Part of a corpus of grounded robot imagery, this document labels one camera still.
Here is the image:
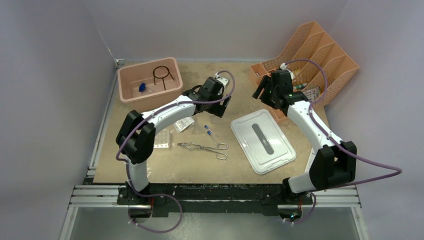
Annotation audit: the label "white packet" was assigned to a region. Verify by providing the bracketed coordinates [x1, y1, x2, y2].
[173, 116, 195, 133]

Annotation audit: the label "blue capped clear syringe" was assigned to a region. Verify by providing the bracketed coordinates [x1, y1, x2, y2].
[138, 82, 156, 94]

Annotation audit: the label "pink plastic bin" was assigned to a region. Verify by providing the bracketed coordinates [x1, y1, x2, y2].
[117, 57, 184, 112]

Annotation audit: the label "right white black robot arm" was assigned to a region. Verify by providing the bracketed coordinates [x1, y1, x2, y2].
[252, 69, 357, 204]

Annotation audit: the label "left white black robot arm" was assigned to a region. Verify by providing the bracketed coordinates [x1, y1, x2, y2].
[115, 75, 231, 205]

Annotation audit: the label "set of coloured markers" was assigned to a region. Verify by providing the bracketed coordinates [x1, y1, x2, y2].
[303, 87, 321, 102]

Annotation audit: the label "blue capped test tube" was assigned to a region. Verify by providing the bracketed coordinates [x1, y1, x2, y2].
[204, 125, 218, 137]
[207, 130, 219, 146]

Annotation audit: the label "orange mesh file organizer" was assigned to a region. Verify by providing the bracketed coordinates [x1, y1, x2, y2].
[248, 21, 360, 108]

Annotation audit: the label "white plastic bin lid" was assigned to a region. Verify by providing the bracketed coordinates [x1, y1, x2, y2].
[230, 109, 297, 175]

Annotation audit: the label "metal crucible tongs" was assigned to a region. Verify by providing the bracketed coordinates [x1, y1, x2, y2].
[177, 142, 229, 160]

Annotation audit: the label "clear well plate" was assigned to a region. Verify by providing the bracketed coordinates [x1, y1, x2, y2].
[153, 129, 171, 149]

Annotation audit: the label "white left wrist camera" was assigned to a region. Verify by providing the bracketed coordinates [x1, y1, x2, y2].
[214, 72, 230, 88]

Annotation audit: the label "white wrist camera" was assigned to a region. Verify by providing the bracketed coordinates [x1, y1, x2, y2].
[278, 62, 292, 72]
[214, 72, 230, 88]

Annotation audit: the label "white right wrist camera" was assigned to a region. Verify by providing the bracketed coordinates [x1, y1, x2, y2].
[278, 62, 292, 72]

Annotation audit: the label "black wire tripod ring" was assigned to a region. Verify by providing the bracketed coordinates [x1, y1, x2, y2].
[152, 66, 176, 92]

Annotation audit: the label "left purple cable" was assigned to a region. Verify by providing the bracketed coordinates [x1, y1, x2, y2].
[115, 69, 236, 232]

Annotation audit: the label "aluminium rail frame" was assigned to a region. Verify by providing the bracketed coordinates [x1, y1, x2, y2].
[59, 59, 370, 240]

